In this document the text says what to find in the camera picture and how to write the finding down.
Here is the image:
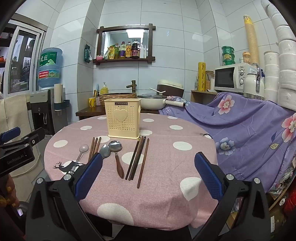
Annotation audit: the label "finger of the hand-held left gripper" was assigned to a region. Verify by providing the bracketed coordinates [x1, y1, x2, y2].
[0, 127, 21, 143]
[1, 127, 46, 149]

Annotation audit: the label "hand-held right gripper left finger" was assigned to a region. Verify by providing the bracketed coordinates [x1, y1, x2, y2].
[25, 152, 105, 241]

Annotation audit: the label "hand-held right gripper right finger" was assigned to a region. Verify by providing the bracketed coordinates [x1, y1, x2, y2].
[192, 152, 270, 241]

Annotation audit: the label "brown wooden chopstick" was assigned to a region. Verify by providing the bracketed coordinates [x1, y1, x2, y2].
[94, 137, 102, 157]
[88, 137, 95, 163]
[91, 137, 99, 160]
[137, 138, 150, 189]
[131, 136, 147, 181]

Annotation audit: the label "metal spoon wooden handle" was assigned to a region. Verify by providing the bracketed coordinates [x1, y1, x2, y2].
[108, 140, 125, 179]

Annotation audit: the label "dark chopsticks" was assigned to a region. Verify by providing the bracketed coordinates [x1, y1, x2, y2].
[125, 136, 141, 181]

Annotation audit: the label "black chopstick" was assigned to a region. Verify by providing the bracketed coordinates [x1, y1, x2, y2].
[129, 136, 144, 181]

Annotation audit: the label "cream perforated utensil holder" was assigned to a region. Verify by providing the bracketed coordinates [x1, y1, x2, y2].
[104, 98, 142, 139]

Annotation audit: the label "person's left hand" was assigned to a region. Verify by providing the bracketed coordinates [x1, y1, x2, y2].
[0, 177, 20, 208]

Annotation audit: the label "beige cloth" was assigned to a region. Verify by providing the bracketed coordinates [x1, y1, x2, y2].
[0, 94, 50, 202]

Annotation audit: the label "grey water dispenser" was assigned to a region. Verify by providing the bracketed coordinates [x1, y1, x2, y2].
[29, 89, 68, 138]

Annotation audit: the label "blue paper cup holder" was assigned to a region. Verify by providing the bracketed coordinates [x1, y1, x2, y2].
[54, 83, 70, 112]

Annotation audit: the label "pink polka dot tablecloth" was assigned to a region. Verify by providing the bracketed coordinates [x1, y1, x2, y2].
[44, 113, 219, 230]

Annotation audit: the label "purple floral cloth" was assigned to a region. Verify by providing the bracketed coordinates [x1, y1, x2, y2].
[158, 92, 296, 193]

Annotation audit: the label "dark wooden counter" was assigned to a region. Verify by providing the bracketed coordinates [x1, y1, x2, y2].
[75, 105, 160, 121]

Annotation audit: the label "blue water jug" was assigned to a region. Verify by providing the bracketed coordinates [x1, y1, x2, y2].
[37, 47, 63, 90]

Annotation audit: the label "window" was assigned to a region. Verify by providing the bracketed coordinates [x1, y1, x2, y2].
[0, 19, 47, 98]

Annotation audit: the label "wooden shelf box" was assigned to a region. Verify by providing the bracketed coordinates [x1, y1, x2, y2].
[191, 90, 218, 105]

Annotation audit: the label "woven pattern basin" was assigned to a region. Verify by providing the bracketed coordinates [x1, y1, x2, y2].
[99, 92, 137, 107]

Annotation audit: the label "cream pan with glass lid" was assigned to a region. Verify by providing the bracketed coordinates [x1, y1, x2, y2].
[137, 93, 186, 110]

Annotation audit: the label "glass jar of grains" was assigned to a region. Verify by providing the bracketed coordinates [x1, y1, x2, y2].
[206, 71, 214, 90]

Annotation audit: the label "brown and cream rice cooker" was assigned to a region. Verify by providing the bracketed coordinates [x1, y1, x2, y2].
[157, 80, 184, 98]

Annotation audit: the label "green packet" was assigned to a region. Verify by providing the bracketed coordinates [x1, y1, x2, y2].
[83, 44, 93, 64]

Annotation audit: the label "yellow plastic wrap roll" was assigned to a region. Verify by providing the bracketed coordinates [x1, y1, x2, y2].
[198, 62, 206, 91]

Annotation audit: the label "white microwave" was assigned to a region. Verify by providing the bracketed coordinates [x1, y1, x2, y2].
[214, 62, 257, 95]

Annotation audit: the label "white kettle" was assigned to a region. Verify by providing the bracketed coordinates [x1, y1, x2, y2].
[244, 65, 265, 100]

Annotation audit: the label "brass faucet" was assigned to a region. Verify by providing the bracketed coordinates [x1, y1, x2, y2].
[126, 80, 137, 93]

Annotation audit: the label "yellow seasoning packet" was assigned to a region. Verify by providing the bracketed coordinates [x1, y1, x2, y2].
[104, 45, 115, 60]

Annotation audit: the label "stack of white paper bowls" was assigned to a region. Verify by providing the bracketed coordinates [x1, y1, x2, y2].
[264, 51, 281, 103]

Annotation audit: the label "dark soy sauce bottle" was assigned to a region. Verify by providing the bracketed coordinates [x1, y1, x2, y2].
[131, 39, 140, 58]

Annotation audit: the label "stack of white paper rolls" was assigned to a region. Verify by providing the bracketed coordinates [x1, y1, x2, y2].
[261, 0, 296, 112]

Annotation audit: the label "tall yellow paper cup stack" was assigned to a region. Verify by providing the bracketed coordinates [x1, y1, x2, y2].
[243, 15, 260, 66]

